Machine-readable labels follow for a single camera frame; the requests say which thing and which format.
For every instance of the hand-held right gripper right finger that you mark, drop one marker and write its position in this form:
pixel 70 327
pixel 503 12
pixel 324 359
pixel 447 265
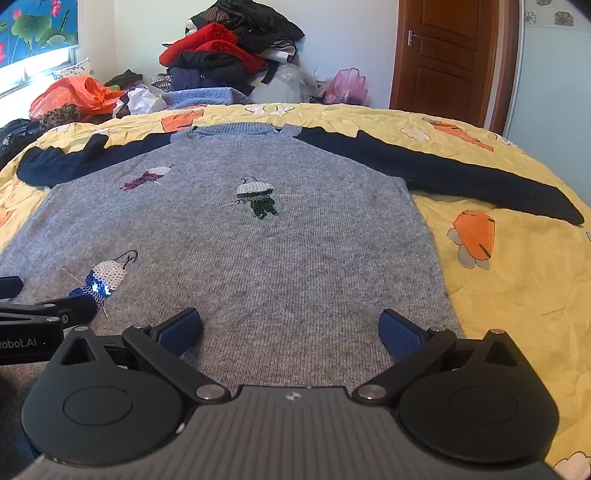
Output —
pixel 397 334

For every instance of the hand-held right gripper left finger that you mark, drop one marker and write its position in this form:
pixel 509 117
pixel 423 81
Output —
pixel 184 328

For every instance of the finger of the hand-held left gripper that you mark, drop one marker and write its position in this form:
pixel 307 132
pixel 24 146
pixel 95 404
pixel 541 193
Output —
pixel 78 307
pixel 9 286

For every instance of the grey sweater with navy sleeves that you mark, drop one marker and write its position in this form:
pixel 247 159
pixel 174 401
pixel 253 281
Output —
pixel 277 258

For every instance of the black clothes heap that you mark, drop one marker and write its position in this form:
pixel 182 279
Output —
pixel 258 23

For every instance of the yellow printed bedspread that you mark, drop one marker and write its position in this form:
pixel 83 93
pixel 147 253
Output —
pixel 508 286

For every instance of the leopard print cloth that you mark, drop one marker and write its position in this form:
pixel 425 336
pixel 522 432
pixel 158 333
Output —
pixel 64 115

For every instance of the orange plastic bag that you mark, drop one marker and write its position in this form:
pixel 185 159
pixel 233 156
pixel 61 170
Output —
pixel 74 92

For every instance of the white crumpled cloth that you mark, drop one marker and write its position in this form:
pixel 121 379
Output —
pixel 143 101

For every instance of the floral pillow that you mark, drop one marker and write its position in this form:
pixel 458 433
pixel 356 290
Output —
pixel 76 71

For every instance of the window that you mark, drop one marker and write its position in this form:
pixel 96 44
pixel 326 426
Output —
pixel 46 62

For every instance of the dark olive cloth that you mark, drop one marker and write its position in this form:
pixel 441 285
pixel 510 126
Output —
pixel 122 79

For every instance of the light blue knitted garment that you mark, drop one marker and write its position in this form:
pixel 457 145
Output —
pixel 207 98

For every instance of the houndstooth cloth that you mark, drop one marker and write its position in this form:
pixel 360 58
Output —
pixel 161 82

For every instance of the navy blue garment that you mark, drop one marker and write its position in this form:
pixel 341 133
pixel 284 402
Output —
pixel 189 79

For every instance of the pink plastic bag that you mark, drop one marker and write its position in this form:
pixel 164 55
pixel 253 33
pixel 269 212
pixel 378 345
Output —
pixel 348 87

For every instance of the clear plastic bag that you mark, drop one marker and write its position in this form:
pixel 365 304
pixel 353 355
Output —
pixel 281 87

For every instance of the lotus flower window blind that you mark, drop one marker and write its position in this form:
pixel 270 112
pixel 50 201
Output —
pixel 37 27

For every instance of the black padded jacket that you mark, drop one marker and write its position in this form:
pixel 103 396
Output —
pixel 212 62

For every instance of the brown wooden door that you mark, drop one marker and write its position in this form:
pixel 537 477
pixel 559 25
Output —
pixel 443 55

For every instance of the red garment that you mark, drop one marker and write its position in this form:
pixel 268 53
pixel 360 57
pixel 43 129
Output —
pixel 203 44

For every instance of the white grey garment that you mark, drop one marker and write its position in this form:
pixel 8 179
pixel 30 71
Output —
pixel 281 53

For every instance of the flower wall sticker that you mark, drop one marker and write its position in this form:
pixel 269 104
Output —
pixel 530 17
pixel 563 17

